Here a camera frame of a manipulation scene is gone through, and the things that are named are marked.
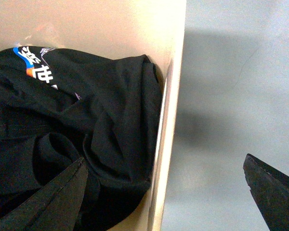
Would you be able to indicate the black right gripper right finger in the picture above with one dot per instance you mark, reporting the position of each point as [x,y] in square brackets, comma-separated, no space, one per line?
[269,188]

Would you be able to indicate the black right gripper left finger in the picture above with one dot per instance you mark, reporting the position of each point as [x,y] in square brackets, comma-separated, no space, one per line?
[55,207]

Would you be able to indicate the beige plastic laundry hamper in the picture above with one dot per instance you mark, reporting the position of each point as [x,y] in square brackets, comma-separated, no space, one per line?
[113,29]

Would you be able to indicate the black printed t-shirt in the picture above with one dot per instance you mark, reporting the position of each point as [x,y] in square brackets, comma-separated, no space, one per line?
[57,105]

